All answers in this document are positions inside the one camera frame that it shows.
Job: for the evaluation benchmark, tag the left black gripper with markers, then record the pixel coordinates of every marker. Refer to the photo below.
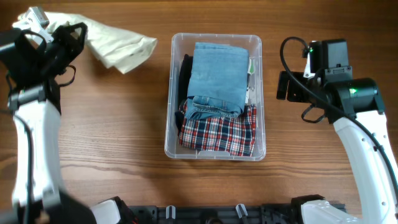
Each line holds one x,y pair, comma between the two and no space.
73,43

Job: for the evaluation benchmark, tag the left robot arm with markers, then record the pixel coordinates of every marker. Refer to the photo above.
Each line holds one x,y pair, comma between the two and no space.
39,194

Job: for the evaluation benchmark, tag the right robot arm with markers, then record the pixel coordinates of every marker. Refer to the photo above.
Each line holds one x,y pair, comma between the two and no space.
357,112

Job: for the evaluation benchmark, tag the clear plastic storage container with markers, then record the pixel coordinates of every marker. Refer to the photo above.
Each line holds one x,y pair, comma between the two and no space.
184,43

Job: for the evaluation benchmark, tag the white printed t-shirt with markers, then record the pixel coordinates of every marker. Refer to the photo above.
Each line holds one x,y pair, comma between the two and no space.
250,90

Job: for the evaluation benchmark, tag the black garment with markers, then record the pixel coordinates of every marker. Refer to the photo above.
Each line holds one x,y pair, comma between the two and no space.
184,78

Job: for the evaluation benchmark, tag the blue jeans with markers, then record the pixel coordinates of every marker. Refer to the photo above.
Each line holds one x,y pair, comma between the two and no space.
218,82

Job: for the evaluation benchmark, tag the red blue plaid shirt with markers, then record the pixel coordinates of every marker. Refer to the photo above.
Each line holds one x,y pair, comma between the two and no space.
236,136

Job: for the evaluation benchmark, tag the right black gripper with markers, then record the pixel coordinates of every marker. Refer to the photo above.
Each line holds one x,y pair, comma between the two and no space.
293,93

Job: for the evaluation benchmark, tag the cream cloth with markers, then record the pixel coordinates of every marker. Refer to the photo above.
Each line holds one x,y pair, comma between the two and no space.
114,47

